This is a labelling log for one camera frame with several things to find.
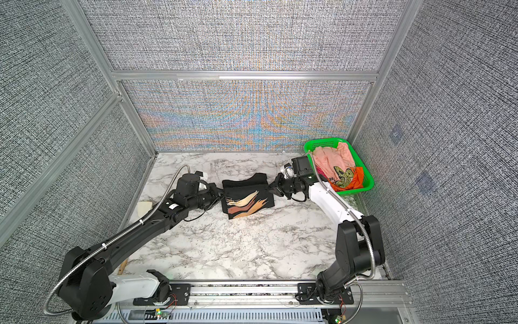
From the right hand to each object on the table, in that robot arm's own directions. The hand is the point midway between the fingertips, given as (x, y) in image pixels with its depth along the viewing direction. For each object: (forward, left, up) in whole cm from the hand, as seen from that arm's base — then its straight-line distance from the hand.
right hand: (265, 184), depth 83 cm
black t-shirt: (-5, +8, -1) cm, 9 cm away
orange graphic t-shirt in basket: (+10, -41, -10) cm, 43 cm away
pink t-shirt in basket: (+22, -32, -9) cm, 40 cm away
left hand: (-3, +14, +2) cm, 15 cm away
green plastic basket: (+9, -50, -12) cm, 53 cm away
